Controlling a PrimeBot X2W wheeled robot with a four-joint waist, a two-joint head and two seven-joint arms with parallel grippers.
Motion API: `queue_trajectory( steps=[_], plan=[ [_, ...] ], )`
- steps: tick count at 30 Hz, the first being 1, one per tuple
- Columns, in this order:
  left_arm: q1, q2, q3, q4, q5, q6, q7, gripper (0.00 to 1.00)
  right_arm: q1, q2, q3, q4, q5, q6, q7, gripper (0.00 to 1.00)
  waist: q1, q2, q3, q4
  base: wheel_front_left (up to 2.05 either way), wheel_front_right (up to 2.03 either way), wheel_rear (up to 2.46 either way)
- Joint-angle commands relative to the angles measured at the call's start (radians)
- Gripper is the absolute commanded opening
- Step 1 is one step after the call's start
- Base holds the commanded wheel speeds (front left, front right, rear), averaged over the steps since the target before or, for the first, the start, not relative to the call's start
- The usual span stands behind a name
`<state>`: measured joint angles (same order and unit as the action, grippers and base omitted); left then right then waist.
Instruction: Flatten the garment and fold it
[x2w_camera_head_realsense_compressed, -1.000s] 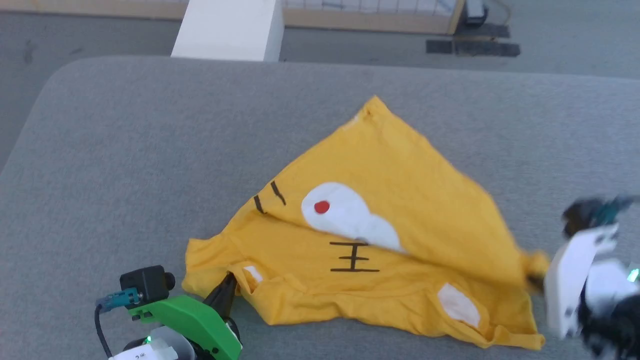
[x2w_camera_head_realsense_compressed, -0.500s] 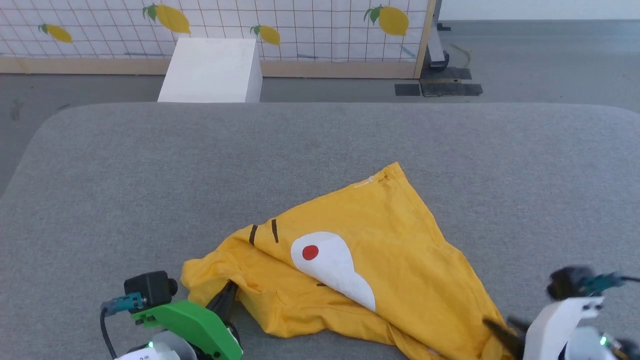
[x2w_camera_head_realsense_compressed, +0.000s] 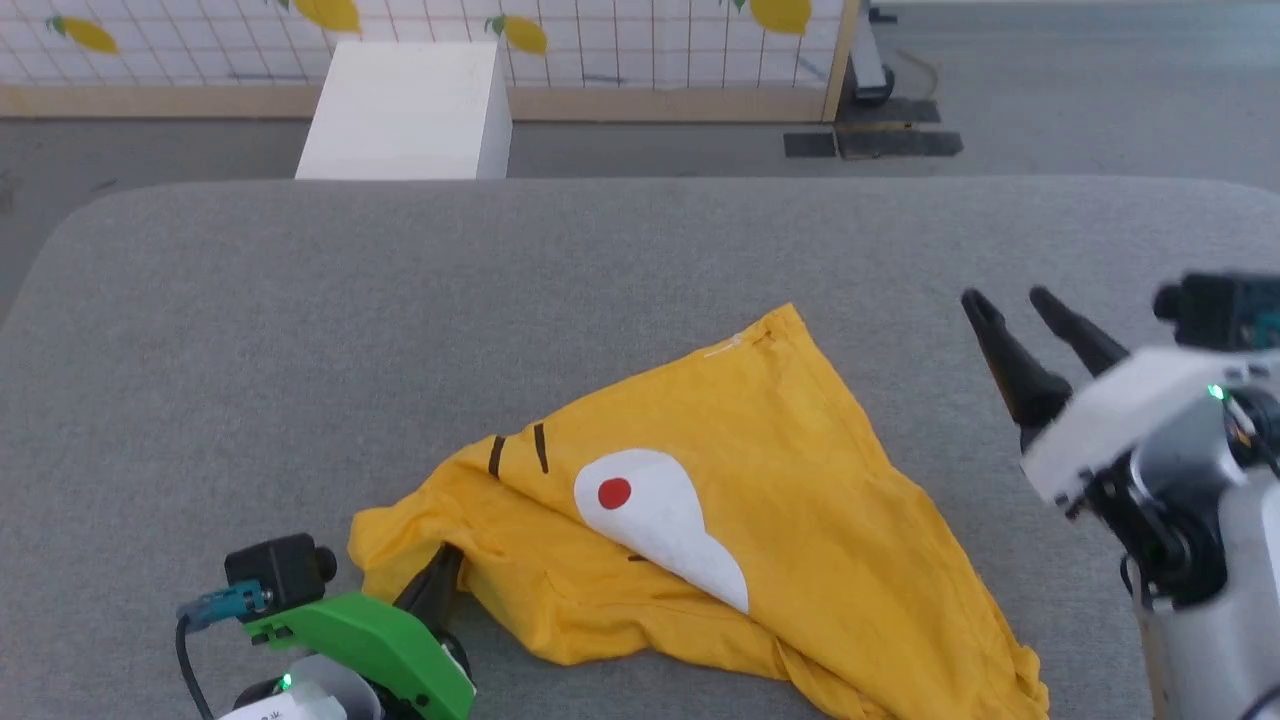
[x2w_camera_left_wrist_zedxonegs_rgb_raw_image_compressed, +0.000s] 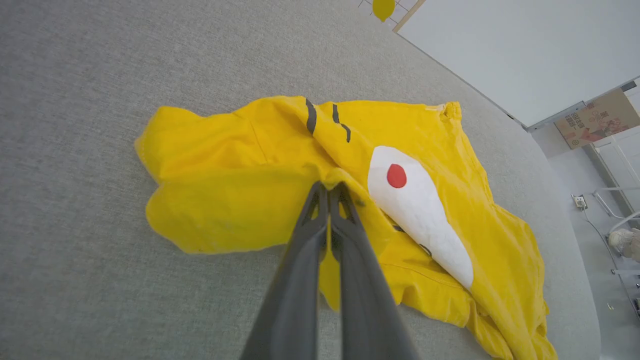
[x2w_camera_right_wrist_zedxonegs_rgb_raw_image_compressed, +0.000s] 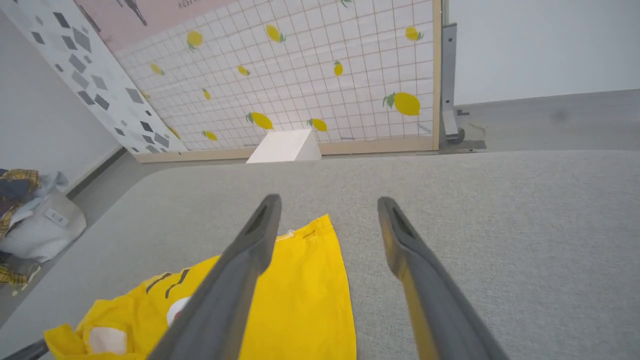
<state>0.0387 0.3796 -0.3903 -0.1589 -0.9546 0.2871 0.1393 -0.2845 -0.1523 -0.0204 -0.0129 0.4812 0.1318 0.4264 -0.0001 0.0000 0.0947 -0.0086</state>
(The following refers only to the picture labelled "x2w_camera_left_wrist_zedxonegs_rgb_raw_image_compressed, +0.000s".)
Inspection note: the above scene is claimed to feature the white panelled door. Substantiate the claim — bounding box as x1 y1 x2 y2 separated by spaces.
592 82 640 201

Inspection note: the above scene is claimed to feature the lemon print screen panel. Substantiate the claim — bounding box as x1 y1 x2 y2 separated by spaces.
357 0 426 32

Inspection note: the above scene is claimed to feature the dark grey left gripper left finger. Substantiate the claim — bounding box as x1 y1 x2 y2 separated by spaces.
240 181 330 360

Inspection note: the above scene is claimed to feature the white metal rack frame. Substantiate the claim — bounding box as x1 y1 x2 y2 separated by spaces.
592 185 640 236

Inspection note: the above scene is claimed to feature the white shoe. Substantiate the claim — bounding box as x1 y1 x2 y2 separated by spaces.
607 227 640 262

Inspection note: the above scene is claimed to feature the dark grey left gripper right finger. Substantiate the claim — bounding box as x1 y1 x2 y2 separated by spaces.
329 181 419 360

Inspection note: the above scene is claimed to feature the brown printed cardboard box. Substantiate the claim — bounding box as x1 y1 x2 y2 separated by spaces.
553 88 640 150

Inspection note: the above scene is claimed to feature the grey fabric sofa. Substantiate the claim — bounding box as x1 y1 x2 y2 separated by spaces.
0 0 602 360

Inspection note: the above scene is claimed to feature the yellow t-shirt with print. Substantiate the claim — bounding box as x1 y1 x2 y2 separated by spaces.
134 95 559 360

